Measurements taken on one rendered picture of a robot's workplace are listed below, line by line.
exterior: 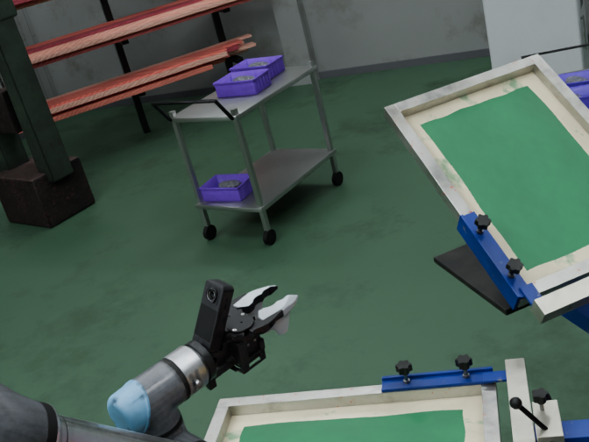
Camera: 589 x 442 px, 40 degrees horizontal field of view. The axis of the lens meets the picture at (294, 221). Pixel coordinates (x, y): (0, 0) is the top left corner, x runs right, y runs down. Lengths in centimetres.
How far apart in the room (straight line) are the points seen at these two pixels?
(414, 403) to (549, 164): 87
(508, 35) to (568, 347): 365
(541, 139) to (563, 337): 163
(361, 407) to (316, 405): 13
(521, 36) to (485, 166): 458
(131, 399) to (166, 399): 6
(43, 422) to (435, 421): 136
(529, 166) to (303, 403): 100
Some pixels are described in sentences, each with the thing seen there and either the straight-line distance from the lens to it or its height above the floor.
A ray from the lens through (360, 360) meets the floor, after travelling 414.
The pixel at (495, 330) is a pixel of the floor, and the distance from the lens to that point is 419.
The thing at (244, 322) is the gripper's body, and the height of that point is 168.
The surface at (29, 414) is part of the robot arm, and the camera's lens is 100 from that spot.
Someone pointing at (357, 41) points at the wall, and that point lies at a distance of 913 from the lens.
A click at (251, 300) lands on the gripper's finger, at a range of 139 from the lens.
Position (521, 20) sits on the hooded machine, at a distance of 704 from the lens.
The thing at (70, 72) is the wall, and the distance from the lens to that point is 1101.
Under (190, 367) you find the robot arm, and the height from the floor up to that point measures 168.
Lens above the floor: 234
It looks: 24 degrees down
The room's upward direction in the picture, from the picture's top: 15 degrees counter-clockwise
